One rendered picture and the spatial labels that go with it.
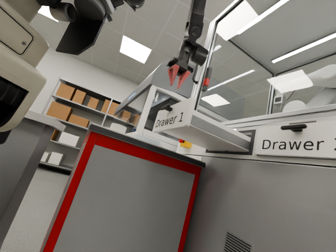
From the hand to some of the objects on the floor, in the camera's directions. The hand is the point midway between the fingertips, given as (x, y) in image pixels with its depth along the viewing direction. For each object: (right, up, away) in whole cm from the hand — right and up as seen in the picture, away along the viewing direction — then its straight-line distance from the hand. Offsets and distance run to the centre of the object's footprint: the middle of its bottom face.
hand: (175, 85), depth 70 cm
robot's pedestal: (-98, -81, +7) cm, 127 cm away
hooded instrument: (-47, -135, +159) cm, 214 cm away
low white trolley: (-42, -99, +16) cm, 109 cm away
